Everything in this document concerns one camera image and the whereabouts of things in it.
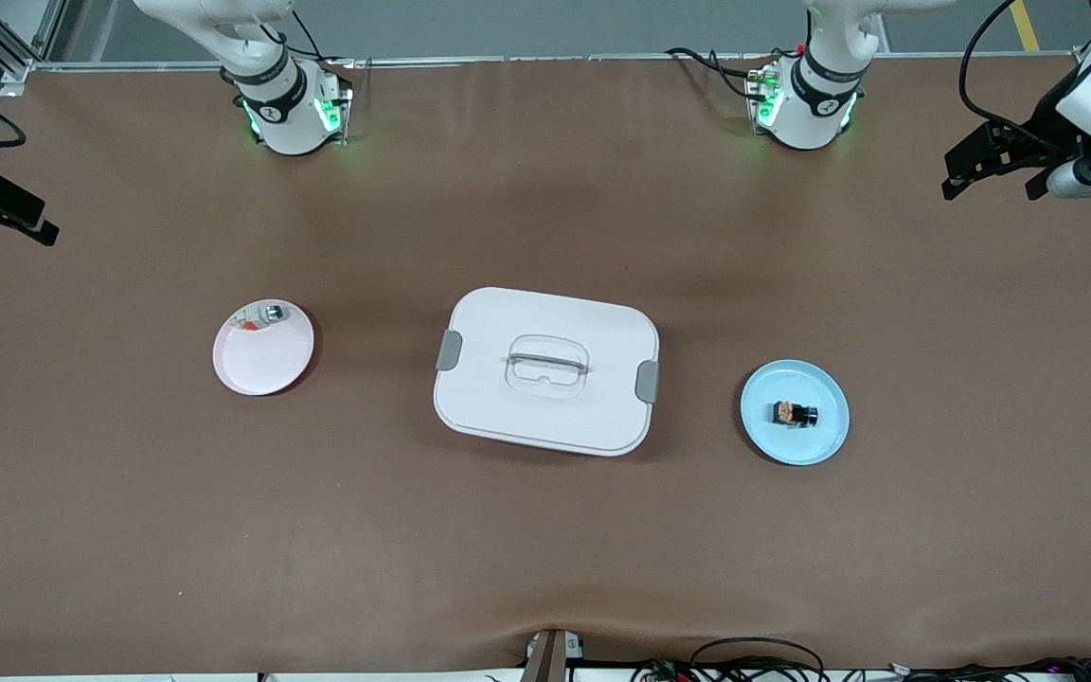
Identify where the black right base cable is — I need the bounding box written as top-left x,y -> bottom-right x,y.
266,9 -> 331,63

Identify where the pink round plate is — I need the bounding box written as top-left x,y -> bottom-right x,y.
212,299 -> 315,397

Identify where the black left base cable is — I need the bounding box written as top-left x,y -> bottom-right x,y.
666,45 -> 778,103

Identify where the brown table mat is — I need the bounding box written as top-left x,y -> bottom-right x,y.
0,55 -> 1091,676

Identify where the metal table edge bracket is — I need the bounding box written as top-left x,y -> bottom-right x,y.
522,628 -> 586,682

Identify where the white lidded storage box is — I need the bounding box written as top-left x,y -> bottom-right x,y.
433,287 -> 661,458

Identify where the light blue round plate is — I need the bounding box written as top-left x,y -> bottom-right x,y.
740,359 -> 851,467

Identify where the black base cable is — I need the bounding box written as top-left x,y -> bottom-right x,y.
266,9 -> 331,63
666,45 -> 778,103

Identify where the black cable bundle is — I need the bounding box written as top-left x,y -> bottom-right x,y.
631,656 -> 1091,682

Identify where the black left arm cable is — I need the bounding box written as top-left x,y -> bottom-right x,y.
958,0 -> 1077,154

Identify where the aluminium frame post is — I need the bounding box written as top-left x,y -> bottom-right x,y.
0,0 -> 68,86

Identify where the small white green toy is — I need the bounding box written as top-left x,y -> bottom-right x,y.
231,302 -> 288,333

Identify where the black looped cable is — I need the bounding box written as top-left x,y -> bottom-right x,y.
689,637 -> 827,682

